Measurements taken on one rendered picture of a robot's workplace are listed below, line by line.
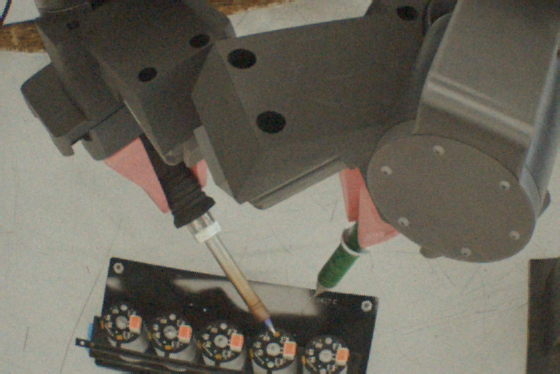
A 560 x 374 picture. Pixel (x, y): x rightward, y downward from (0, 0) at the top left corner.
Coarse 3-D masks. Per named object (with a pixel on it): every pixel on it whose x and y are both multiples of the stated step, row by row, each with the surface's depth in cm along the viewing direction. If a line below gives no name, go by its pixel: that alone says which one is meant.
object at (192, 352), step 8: (168, 328) 68; (168, 336) 67; (192, 344) 68; (160, 352) 68; (184, 352) 68; (192, 352) 69; (184, 360) 69; (192, 360) 70; (168, 368) 71; (176, 368) 71
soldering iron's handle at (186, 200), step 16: (144, 144) 65; (160, 160) 65; (160, 176) 65; (176, 176) 65; (192, 176) 66; (176, 192) 65; (192, 192) 66; (176, 208) 66; (192, 208) 65; (208, 208) 66; (176, 224) 66
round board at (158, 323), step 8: (160, 312) 68; (168, 312) 68; (176, 312) 68; (152, 320) 68; (160, 320) 68; (168, 320) 68; (176, 320) 68; (184, 320) 68; (152, 328) 68; (160, 328) 68; (176, 328) 68; (192, 328) 68; (152, 336) 68; (160, 336) 67; (176, 336) 68; (192, 336) 68; (160, 344) 67; (168, 344) 67; (176, 344) 67; (184, 344) 67; (168, 352) 67; (176, 352) 67
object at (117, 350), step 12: (96, 348) 67; (108, 348) 67; (120, 348) 67; (144, 360) 67; (156, 360) 67; (168, 360) 67; (180, 360) 67; (204, 372) 67; (216, 372) 67; (228, 372) 67; (240, 372) 67; (252, 372) 67
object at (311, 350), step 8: (320, 336) 67; (328, 336) 67; (312, 344) 67; (320, 344) 67; (328, 344) 67; (336, 344) 67; (344, 344) 67; (304, 352) 67; (312, 352) 67; (336, 352) 67; (304, 360) 67; (312, 360) 67; (312, 368) 67; (320, 368) 67; (328, 368) 67; (336, 368) 67
